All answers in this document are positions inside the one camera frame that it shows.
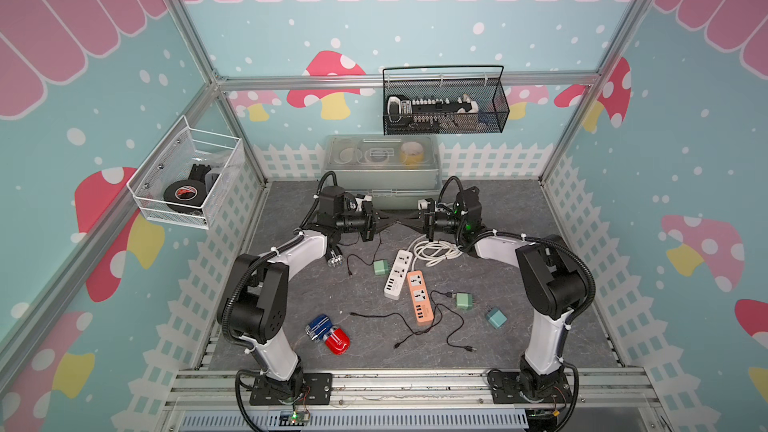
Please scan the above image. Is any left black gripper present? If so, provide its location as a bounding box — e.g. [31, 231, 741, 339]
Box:
[336, 200, 397, 242]

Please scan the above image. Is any black shaver charging cable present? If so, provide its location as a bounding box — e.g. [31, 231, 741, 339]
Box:
[344, 218, 433, 277]

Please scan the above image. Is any white power strip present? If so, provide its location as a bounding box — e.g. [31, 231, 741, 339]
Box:
[384, 250, 413, 300]

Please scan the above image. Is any black silver electric shaver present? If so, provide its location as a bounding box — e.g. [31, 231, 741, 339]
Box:
[326, 251, 344, 268]

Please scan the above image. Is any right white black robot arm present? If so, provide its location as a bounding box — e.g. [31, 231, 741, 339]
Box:
[416, 177, 596, 402]

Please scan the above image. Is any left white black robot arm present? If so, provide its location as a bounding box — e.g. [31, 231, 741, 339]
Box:
[216, 172, 378, 403]

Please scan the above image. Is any red blue electric shaver case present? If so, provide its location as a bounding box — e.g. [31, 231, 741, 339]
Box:
[305, 314, 351, 355]

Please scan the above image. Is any translucent green storage box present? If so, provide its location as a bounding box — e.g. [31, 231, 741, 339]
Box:
[323, 135, 443, 210]

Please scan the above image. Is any yellow tape roll in box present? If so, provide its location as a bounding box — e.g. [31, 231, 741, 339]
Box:
[400, 141, 425, 167]

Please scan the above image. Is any green charger adapter with prongs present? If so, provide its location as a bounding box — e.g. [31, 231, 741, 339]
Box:
[455, 292, 474, 310]

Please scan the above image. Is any orange power strip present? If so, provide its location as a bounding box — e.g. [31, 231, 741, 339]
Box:
[406, 271, 434, 326]

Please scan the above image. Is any black power strip in basket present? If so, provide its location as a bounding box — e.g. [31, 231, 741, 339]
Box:
[384, 94, 479, 129]

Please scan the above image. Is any teal cube adapter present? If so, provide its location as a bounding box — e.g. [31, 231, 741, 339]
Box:
[486, 307, 508, 329]

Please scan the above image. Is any black electrical tape roll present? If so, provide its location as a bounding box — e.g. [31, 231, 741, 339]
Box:
[163, 179, 207, 214]

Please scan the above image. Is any white coiled power cord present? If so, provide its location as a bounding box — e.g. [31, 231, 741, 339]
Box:
[410, 238, 464, 269]

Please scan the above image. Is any long black usb cable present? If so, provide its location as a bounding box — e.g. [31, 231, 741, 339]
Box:
[349, 289, 478, 353]

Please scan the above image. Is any black wire mesh wall basket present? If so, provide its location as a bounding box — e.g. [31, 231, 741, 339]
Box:
[381, 65, 510, 135]

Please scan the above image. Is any white wire wall basket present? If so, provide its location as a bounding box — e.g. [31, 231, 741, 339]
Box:
[127, 118, 245, 230]

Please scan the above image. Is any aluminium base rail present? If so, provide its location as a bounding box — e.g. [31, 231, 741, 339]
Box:
[158, 368, 667, 432]

